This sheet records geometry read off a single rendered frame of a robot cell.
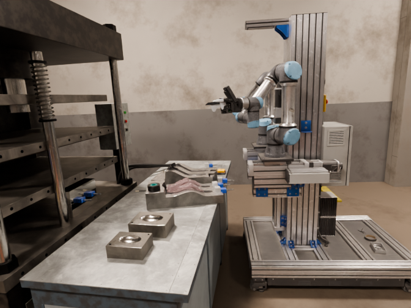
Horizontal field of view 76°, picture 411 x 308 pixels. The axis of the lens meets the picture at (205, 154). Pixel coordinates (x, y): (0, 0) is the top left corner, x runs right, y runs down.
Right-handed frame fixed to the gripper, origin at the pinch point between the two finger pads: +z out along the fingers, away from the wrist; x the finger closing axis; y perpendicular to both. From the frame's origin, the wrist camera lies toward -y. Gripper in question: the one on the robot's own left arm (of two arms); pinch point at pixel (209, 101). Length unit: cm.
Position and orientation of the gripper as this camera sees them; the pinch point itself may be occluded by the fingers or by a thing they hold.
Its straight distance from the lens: 157.1
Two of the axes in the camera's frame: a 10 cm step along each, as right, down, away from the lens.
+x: -3.6, -0.4, 9.3
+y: 1.0, 9.9, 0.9
